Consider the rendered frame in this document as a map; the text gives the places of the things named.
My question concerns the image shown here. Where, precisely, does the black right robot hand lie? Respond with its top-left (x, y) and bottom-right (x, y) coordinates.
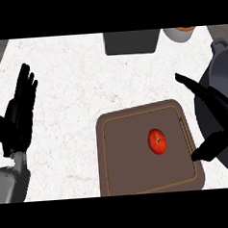
top-left (174, 68), bottom-right (228, 164)

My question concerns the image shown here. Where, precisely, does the red tomato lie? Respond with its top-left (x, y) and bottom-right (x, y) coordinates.
top-left (147, 127), bottom-right (168, 157)

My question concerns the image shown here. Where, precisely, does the brown tray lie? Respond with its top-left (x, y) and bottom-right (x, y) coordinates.
top-left (93, 96), bottom-right (207, 198)

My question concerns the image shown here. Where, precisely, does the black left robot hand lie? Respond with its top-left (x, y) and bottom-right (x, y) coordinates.
top-left (0, 62), bottom-right (44, 159)

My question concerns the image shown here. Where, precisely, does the dark grey pot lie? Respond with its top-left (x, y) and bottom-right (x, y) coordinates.
top-left (189, 37), bottom-right (228, 182)

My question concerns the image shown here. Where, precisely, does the dark grey square appliance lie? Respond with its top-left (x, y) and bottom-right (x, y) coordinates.
top-left (103, 29), bottom-right (163, 58)

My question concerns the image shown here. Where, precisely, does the white cup with orange content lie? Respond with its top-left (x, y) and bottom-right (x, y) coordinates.
top-left (162, 26), bottom-right (197, 45)

